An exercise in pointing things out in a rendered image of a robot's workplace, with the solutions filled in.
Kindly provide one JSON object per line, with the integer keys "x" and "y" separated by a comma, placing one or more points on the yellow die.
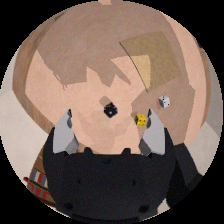
{"x": 140, "y": 120}

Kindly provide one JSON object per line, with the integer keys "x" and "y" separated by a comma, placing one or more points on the tan square mat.
{"x": 153, "y": 57}

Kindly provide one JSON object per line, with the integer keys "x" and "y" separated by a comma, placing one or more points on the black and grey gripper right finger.
{"x": 157, "y": 144}

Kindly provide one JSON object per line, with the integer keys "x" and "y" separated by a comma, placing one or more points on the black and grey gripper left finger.
{"x": 61, "y": 141}

